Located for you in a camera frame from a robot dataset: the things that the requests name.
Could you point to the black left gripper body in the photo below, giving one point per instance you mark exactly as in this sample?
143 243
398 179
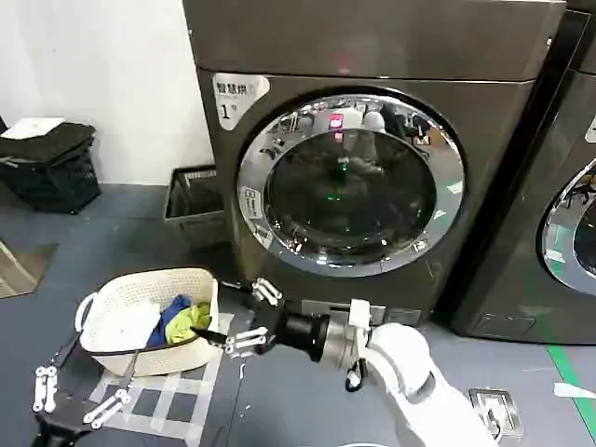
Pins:
63 421

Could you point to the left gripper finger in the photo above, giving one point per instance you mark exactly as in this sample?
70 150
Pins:
108 410
45 391

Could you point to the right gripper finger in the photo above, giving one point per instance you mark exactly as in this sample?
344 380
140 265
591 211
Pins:
269 293
247 342

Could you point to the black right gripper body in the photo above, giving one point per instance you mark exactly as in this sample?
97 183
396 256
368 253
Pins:
298 333

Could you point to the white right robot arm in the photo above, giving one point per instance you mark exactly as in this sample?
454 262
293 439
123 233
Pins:
402 356

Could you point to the yellow-green garment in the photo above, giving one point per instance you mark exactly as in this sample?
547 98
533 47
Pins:
199 314

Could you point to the blue garment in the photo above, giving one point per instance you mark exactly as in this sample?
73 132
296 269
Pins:
171 311

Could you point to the white garment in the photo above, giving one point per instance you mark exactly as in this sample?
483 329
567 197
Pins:
135 321

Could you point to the dark grey rectangular basket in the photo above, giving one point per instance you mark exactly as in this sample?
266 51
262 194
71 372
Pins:
195 229

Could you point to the round glass dryer door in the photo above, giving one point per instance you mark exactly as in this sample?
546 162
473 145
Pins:
349 209

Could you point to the white perforated laundry basket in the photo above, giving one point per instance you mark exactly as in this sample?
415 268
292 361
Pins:
139 288

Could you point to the brown floor mat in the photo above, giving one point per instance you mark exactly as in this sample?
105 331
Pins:
21 270

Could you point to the black plastic crate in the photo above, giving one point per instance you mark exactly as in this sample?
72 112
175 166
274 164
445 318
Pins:
51 184

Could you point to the metal floor socket plate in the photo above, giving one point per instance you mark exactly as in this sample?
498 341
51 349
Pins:
505 401

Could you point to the dark folded cloth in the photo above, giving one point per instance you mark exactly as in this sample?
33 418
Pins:
51 139

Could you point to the white paper sheet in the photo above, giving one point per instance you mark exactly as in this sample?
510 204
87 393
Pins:
32 127

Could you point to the green floor tape strip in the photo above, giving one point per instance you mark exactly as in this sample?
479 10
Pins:
570 372

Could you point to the round chrome dryer door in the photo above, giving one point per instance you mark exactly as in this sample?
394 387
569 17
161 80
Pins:
561 233

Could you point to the white tape scrap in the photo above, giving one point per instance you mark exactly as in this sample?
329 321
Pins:
573 390

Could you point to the grey dryer with sticker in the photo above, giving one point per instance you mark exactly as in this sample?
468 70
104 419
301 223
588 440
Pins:
475 51

